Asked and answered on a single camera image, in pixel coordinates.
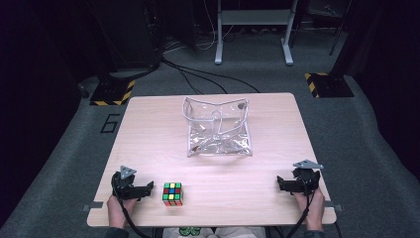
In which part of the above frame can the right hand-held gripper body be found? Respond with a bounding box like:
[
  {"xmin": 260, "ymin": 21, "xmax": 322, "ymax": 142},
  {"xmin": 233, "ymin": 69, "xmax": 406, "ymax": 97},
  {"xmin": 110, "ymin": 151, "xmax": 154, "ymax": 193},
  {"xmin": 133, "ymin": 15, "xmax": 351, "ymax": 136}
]
[{"xmin": 291, "ymin": 159, "xmax": 325, "ymax": 196}]

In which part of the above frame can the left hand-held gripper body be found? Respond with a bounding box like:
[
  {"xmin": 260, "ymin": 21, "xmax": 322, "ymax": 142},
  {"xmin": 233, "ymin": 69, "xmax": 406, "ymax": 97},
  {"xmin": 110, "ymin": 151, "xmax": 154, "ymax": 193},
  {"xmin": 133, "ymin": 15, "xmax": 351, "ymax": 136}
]
[{"xmin": 111, "ymin": 165, "xmax": 144, "ymax": 201}]

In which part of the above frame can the person's left hand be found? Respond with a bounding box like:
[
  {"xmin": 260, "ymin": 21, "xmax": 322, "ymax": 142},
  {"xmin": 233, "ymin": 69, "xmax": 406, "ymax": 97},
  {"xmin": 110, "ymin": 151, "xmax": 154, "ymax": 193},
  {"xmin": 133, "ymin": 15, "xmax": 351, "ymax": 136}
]
[{"xmin": 106, "ymin": 193, "xmax": 139, "ymax": 230}]

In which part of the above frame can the colourful puzzle cube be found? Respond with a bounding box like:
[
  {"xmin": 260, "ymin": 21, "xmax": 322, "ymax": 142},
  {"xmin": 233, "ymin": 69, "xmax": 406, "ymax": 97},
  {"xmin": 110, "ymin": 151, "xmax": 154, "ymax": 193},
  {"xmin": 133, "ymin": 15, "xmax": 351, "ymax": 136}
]
[{"xmin": 161, "ymin": 181, "xmax": 184, "ymax": 207}]

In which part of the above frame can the grey tape piece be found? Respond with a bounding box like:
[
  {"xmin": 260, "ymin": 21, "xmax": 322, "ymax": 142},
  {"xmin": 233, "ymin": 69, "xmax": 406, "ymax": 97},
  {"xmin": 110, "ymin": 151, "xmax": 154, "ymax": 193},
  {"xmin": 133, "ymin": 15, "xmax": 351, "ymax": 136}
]
[
  {"xmin": 81, "ymin": 200, "xmax": 105, "ymax": 212},
  {"xmin": 324, "ymin": 199, "xmax": 345, "ymax": 213}
]

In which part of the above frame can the person's light printed clothing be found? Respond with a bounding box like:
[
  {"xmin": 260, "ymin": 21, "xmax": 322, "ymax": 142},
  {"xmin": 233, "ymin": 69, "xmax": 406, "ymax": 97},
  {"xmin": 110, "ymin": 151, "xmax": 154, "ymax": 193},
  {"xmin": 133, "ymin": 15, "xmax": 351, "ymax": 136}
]
[{"xmin": 160, "ymin": 225, "xmax": 267, "ymax": 238}]

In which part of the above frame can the clear plastic zip bag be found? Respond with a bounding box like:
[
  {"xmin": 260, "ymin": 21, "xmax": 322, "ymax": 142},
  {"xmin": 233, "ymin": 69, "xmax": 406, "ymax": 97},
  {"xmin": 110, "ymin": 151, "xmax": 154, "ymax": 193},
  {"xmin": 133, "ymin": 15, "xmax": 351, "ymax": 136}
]
[{"xmin": 181, "ymin": 95, "xmax": 254, "ymax": 159}]

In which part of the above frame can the black equipment cabinet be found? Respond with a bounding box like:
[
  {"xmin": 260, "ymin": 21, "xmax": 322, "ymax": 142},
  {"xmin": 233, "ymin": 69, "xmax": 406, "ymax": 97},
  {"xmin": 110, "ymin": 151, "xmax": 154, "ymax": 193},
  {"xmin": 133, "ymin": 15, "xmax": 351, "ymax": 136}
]
[{"xmin": 86, "ymin": 0, "xmax": 163, "ymax": 73}]

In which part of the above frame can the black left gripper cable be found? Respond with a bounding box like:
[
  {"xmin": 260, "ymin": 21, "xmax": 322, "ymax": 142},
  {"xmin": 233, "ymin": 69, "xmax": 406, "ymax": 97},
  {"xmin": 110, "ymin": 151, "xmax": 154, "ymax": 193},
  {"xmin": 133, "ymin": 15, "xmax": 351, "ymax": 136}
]
[{"xmin": 111, "ymin": 173, "xmax": 154, "ymax": 238}]

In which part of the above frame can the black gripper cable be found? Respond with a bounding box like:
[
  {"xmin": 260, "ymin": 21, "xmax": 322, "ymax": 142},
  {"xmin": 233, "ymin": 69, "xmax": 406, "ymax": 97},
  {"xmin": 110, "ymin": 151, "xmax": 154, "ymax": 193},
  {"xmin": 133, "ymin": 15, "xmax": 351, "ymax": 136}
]
[
  {"xmin": 285, "ymin": 184, "xmax": 315, "ymax": 238},
  {"xmin": 111, "ymin": 173, "xmax": 154, "ymax": 238}
]

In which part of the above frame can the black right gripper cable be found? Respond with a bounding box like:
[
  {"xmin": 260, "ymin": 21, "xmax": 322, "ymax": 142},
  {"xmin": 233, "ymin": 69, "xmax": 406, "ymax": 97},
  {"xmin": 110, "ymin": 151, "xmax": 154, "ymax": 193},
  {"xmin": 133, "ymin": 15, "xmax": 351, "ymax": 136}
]
[{"xmin": 285, "ymin": 184, "xmax": 315, "ymax": 238}]

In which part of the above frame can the black yellow striped base plate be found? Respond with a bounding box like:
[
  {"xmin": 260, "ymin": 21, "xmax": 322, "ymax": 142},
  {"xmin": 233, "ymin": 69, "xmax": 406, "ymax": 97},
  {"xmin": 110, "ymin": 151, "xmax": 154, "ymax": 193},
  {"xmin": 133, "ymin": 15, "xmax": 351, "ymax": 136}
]
[
  {"xmin": 88, "ymin": 78, "xmax": 137, "ymax": 107},
  {"xmin": 303, "ymin": 71, "xmax": 356, "ymax": 99}
]

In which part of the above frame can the black floor cable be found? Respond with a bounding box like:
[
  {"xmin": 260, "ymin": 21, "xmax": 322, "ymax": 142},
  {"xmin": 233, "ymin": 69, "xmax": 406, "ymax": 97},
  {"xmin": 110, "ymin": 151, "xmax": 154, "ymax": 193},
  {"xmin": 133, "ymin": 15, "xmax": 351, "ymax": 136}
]
[
  {"xmin": 160, "ymin": 58, "xmax": 262, "ymax": 94},
  {"xmin": 176, "ymin": 67, "xmax": 229, "ymax": 96}
]

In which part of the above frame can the black stand post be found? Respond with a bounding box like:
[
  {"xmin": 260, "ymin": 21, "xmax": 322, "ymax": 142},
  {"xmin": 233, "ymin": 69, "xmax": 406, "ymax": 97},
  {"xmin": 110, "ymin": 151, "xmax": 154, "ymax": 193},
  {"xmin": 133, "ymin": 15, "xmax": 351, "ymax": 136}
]
[{"xmin": 328, "ymin": 0, "xmax": 365, "ymax": 79}]

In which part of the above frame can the white metal desk frame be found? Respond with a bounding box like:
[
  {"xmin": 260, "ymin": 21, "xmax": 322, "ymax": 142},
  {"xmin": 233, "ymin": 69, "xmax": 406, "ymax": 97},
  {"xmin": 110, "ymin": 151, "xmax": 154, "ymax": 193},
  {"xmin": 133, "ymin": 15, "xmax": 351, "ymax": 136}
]
[{"xmin": 213, "ymin": 0, "xmax": 300, "ymax": 66}]

